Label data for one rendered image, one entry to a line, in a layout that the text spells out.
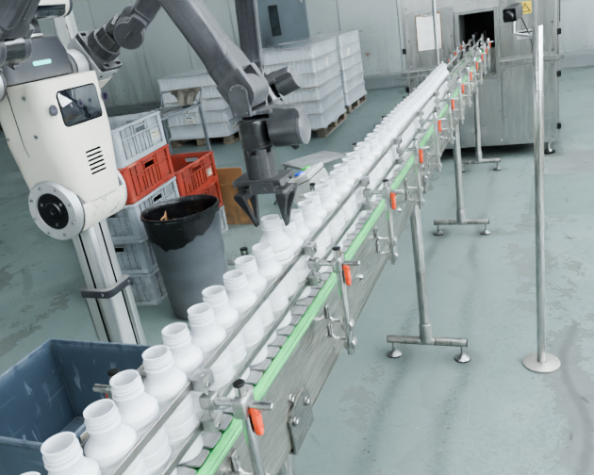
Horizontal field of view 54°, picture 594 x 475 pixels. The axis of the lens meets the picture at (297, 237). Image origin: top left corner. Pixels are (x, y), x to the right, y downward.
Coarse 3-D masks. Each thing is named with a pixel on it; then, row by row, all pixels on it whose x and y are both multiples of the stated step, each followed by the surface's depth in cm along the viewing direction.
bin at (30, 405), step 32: (32, 352) 130; (64, 352) 134; (96, 352) 131; (128, 352) 127; (0, 384) 122; (32, 384) 130; (64, 384) 138; (0, 416) 122; (32, 416) 130; (64, 416) 138; (0, 448) 103; (32, 448) 99
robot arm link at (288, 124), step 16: (240, 96) 100; (240, 112) 102; (256, 112) 102; (272, 112) 102; (288, 112) 101; (304, 112) 102; (272, 128) 102; (288, 128) 101; (304, 128) 102; (288, 144) 103
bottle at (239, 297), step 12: (228, 276) 99; (240, 276) 97; (228, 288) 97; (240, 288) 97; (228, 300) 98; (240, 300) 97; (252, 300) 98; (240, 312) 97; (252, 324) 98; (252, 336) 99; (252, 348) 100; (264, 348) 102
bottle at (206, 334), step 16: (208, 304) 89; (192, 320) 87; (208, 320) 87; (192, 336) 88; (208, 336) 87; (224, 336) 89; (208, 352) 87; (224, 352) 89; (224, 368) 89; (224, 384) 90
